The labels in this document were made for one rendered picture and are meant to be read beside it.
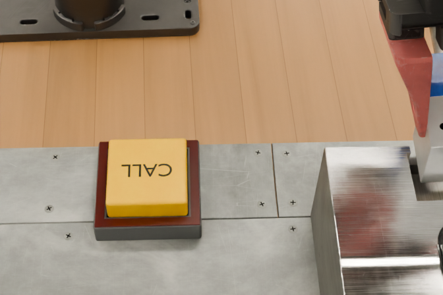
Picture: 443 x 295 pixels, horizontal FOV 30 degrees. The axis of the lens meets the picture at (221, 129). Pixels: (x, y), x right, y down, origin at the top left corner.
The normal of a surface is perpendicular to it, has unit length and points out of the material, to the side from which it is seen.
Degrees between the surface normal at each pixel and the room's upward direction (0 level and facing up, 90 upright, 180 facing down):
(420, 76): 91
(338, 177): 0
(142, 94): 0
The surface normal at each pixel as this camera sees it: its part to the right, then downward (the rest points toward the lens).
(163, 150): 0.02, -0.60
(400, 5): -0.11, -0.83
